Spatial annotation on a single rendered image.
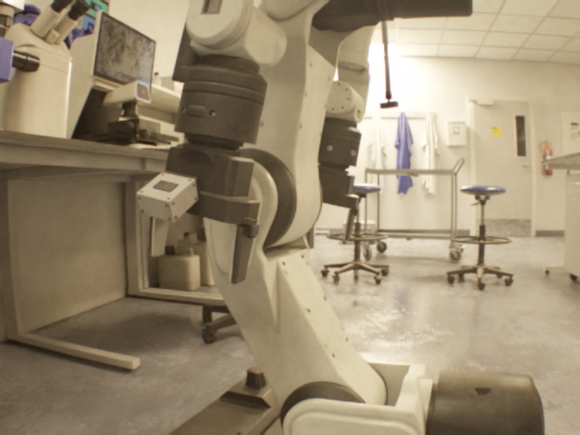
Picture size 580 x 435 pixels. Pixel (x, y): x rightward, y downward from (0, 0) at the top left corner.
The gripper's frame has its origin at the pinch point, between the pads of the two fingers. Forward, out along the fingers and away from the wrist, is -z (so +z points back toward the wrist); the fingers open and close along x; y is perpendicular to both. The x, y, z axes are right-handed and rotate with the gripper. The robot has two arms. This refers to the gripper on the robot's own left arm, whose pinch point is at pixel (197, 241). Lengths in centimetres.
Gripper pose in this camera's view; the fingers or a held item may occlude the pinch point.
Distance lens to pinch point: 48.3
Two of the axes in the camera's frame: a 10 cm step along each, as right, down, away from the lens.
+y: -3.7, 0.5, -9.3
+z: 1.8, -9.8, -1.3
